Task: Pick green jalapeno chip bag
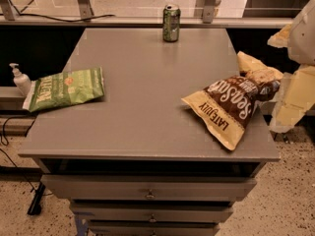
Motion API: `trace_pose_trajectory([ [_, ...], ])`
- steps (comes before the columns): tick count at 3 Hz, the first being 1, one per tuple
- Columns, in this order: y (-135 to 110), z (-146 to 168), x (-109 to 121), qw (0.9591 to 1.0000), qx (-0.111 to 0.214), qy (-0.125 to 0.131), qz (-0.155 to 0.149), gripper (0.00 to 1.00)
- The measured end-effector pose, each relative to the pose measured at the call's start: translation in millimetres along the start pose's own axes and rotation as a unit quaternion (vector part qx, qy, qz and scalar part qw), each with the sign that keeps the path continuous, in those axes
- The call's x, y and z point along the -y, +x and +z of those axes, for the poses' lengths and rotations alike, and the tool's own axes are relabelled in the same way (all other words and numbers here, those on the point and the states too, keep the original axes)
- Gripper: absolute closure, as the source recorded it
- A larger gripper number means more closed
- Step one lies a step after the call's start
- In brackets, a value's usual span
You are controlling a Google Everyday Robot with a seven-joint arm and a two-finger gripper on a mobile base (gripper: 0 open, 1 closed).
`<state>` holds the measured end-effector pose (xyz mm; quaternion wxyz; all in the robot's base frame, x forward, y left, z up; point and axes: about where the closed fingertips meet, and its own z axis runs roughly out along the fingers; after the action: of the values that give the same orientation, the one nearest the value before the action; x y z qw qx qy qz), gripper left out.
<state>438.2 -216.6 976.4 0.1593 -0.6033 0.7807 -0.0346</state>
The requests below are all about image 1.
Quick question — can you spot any green soda can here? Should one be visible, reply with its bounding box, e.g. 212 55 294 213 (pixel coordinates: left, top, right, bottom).
162 4 181 42

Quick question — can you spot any grey metal railing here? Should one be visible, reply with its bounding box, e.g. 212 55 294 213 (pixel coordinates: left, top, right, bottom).
0 0 315 30

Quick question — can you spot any brown Late July chip bag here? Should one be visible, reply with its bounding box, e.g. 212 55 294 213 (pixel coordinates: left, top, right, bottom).
182 51 284 150

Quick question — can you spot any black cable on ledge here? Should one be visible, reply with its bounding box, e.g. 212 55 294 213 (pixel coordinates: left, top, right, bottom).
0 0 116 23

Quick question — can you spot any grey drawer cabinet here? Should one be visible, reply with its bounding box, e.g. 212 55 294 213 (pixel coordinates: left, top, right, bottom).
21 29 280 236

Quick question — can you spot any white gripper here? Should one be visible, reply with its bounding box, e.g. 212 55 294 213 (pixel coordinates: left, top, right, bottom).
267 0 315 133

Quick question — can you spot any green jalapeno chip bag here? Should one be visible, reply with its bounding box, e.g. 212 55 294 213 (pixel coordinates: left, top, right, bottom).
23 67 104 112

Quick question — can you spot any white pump dispenser bottle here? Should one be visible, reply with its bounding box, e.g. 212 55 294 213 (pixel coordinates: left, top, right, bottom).
9 63 32 96

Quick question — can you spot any black cable on floor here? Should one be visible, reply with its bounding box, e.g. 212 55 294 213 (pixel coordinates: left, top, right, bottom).
0 114 45 195

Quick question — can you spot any black floor stand foot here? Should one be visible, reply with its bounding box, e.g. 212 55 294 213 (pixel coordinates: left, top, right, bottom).
27 183 45 215

